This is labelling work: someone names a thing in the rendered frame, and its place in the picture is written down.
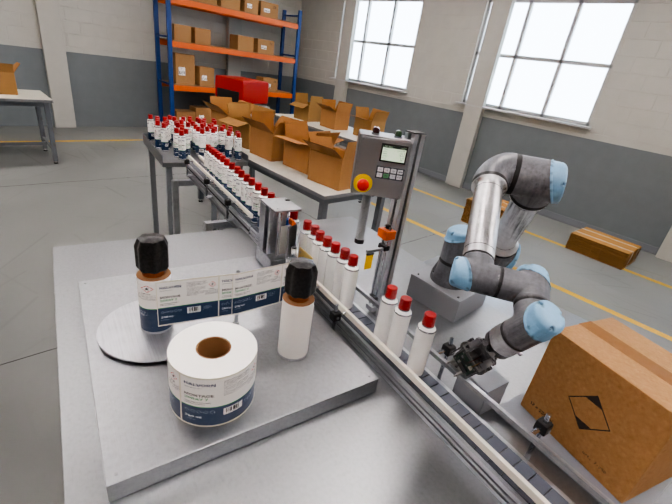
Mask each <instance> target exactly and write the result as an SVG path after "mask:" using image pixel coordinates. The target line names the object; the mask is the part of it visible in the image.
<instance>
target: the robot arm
mask: <svg viewBox="0 0 672 504"><path fill-rule="evenodd" d="M567 175H568V168H567V165H566V164H565V163H563V162H559V161H554V160H553V159H552V160H549V159H544V158H538V157H533V156H527V155H522V154H517V153H510V152H509V153H502V154H498V155H496V156H494V157H492V158H490V159H488V160H487V161H486V162H484V163H483V164H482V165H481V166H480V167H479V168H478V170H477V171H476V173H475V174H474V177H473V180H472V184H471V190H472V193H473V194H474V195H473V200H472V206H471V211H470V217H469V222H468V225H454V226H451V227H450V228H449V229H448V230H447V233H446V236H445V237H444V243H443V246H442V250H441V253H440V257H439V260H438V261H437V262H436V264H435V265H434V266H433V268H432V269H431V272H430V278H431V280H432V281H433V282H434V283H435V284H437V285H439V286H441V287H443V288H446V289H450V290H465V291H471V292H475V293H478V294H482V295H486V296H490V297H494V298H497V299H501V300H505V301H509V302H513V316H512V317H510V318H508V319H507V320H505V321H503V322H501V323H499V324H498V325H496V326H494V327H493V328H492V329H491V330H490V331H488V332H487V333H486V335H485V338H481V337H477V338H476V339H475V340H474V338H473V337H472V338H470V339H469V340H466V341H464V342H462V343H461V345H460V347H459V348H457V349H456V350H454V351H452V352H451V353H450V354H452V353H454V352H456V351H458V350H459V351H458V352H457V353H456V354H455V355H454V356H453V359H451V360H450V361H448V362H447V363H446V364H449V363H451V364H452V365H453V366H454V367H455V368H456V369H458V370H459V372H458V373H456V374H455V375H454V376H453V377H456V376H458V375H460V374H463V375H464V376H465V377H466V378H465V379H467V378H469V377H471V376H473V375H475V374H477V375H483V374H485V373H486V372H488V371H490V370H492V369H493V368H492V367H491V366H494V365H496V360H498V359H501V360H504V359H507V358H509V357H512V356H515V355H517V354H518V355H519V356H522V355H523V353H522V352H523V351H525V350H528V349H530V348H532V347H534V346H536V345H538V344H540V343H542V342H546V341H549V340H550V339H552V338H553V337H554V336H556V335H558V334H559V333H561V332H562V331H563V329H564V327H565V319H564V317H562V315H561V314H562V312H561V311H560V309H559V308H558V307H557V306H556V305H555V304H553V303H552V302H551V299H550V291H551V284H550V278H549V274H548V272H547V271H546V269H545V268H543V267H542V266H540V265H536V264H530V265H527V264H524V265H521V266H520V267H518V268H517V269H516V270H514V269H512V268H513V267H514V266H515V264H516V263H517V260H518V258H519V255H520V251H521V246H520V244H519V243H518V240H519V239H520V237H521V236H522V234H523V232H524V231H525V229H526V228H527V226H528V225H529V223H530V222H531V220H532V218H533V217H534V215H535V214H536V212H537V211H540V210H542V209H544V208H545V207H546V206H547V205H548V204H549V203H551V204H558V203H559V202H560V200H561V198H562V196H563V193H564V190H565V186H566V182H567ZM505 194H509V196H510V199H511V200H510V201H509V203H508V205H507V207H506V209H505V211H504V213H503V215H502V217H501V219H500V213H501V204H502V197H503V196H504V195H505ZM497 358H498V359H497ZM467 376H468V377H467Z"/></svg>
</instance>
